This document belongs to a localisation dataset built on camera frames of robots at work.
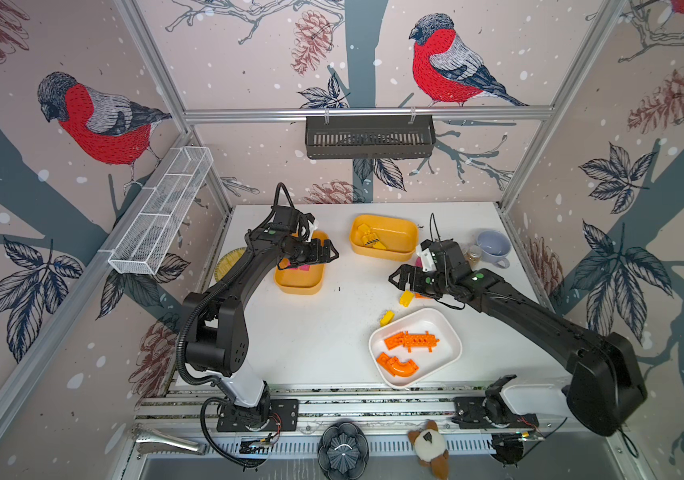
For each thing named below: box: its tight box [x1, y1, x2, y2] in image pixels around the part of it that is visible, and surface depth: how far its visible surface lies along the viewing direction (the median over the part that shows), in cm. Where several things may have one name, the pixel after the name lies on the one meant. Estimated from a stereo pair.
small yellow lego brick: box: [379, 310, 395, 327], surface depth 91 cm
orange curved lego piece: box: [376, 352, 420, 377], surface depth 81 cm
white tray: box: [369, 308, 463, 389], surface depth 85 cm
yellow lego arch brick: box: [362, 234, 380, 246], surface depth 111 cm
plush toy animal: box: [408, 420, 449, 480], surface depth 68 cm
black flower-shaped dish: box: [318, 422, 370, 480], surface depth 68 cm
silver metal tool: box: [132, 423, 205, 455], surface depth 69 cm
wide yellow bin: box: [350, 214, 419, 262], surface depth 113 cm
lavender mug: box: [476, 230, 512, 269], surface depth 103 cm
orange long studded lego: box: [384, 331, 440, 353], surface depth 85 cm
